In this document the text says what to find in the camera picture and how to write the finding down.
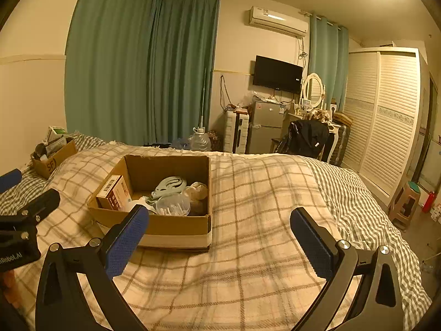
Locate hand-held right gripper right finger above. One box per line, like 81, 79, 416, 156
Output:
290, 207, 404, 331

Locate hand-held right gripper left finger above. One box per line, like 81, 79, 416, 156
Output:
35, 204, 150, 331

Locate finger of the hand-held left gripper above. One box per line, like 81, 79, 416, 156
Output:
0, 188, 61, 231
0, 169, 23, 194

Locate large cardboard box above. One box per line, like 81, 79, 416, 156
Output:
87, 154, 211, 252

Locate small red paper box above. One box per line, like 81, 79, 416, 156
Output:
96, 175, 133, 211

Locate clear cotton swab container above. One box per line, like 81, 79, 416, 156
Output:
156, 195, 191, 216

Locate light green plastic hanger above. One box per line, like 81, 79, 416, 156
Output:
152, 176, 187, 201

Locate beige bag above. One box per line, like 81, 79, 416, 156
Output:
184, 181, 209, 214

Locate person's left hand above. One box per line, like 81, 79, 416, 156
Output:
2, 269, 16, 307

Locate small cardboard box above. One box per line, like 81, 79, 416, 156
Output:
31, 138, 78, 179

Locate green checked bed sheet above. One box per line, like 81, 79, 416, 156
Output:
0, 133, 431, 321

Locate green and white carton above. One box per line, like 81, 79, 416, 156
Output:
46, 126, 69, 145

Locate brown plastic stool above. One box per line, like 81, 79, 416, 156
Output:
389, 181, 421, 230

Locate dark suitcase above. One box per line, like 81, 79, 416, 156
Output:
329, 122, 351, 167

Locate black jacket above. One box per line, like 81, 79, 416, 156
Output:
277, 119, 329, 159

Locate large clear water bottle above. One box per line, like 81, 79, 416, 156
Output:
188, 127, 211, 152

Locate silver refrigerator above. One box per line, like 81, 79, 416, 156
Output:
249, 101, 290, 154

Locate red fire extinguisher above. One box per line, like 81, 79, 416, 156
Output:
422, 190, 436, 213

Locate tan fluffy item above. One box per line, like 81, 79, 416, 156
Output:
306, 108, 333, 124

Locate white suitcase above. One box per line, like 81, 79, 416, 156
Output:
224, 110, 250, 153

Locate white louvered wardrobe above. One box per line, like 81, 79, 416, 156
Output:
339, 46, 428, 205

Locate light green curtain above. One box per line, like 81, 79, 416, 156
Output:
65, 0, 159, 145

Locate white oval mirror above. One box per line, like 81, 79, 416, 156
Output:
301, 73, 326, 109

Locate white mop pole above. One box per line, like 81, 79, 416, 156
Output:
198, 69, 209, 132

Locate dark green curtain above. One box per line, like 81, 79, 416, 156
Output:
148, 0, 221, 150

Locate narrow teal curtain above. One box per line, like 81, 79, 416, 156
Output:
308, 14, 349, 113

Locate white air conditioner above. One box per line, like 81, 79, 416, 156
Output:
246, 6, 309, 38

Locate black wall television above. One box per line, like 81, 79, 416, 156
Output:
252, 55, 304, 94

